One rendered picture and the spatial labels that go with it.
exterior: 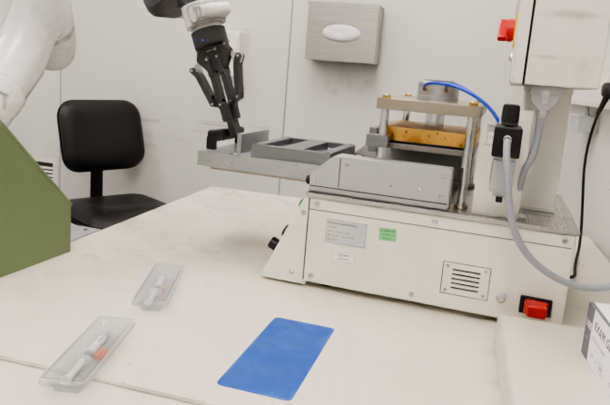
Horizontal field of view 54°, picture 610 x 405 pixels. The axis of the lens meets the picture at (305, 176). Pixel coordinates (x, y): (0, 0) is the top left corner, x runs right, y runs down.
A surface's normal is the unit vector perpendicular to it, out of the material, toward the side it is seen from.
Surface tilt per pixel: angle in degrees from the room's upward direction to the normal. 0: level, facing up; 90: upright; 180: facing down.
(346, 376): 0
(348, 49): 90
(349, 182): 90
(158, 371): 0
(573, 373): 0
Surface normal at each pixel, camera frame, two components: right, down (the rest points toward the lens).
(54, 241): 0.95, 0.13
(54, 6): 0.68, 0.54
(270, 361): 0.08, -0.98
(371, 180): -0.32, 0.14
